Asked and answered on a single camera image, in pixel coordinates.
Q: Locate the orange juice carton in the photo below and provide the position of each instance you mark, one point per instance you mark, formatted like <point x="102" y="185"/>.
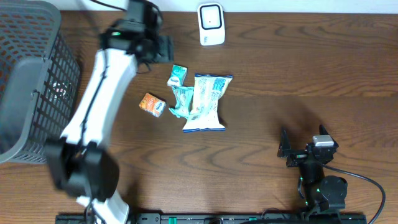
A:
<point x="152" y="105"/>

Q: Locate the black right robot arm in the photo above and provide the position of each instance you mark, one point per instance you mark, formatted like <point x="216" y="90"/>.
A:
<point x="322" y="194"/>

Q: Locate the teal snack packet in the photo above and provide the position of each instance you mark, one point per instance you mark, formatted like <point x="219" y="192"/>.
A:
<point x="183" y="96"/>

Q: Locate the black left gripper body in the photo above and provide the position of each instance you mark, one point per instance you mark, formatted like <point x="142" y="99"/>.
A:
<point x="168" y="48"/>

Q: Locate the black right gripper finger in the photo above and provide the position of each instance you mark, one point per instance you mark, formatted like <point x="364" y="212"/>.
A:
<point x="322" y="130"/>
<point x="284" y="146"/>

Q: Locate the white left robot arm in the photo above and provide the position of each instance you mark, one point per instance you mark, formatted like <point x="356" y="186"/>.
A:
<point x="78" y="160"/>

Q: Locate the grey plastic mesh basket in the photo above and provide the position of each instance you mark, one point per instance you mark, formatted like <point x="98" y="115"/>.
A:
<point x="39" y="80"/>

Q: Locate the white barcode scanner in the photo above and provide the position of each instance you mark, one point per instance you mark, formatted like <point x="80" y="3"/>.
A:
<point x="211" y="24"/>

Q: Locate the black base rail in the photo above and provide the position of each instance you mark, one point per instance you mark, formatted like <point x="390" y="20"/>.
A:
<point x="272" y="217"/>

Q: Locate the white blue snack bag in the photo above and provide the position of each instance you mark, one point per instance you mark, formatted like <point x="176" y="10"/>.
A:
<point x="208" y="89"/>

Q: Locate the teal white drink carton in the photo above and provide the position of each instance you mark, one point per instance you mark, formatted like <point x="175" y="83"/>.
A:
<point x="177" y="76"/>

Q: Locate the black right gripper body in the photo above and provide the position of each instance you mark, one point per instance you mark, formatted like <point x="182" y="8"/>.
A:
<point x="298" y="157"/>

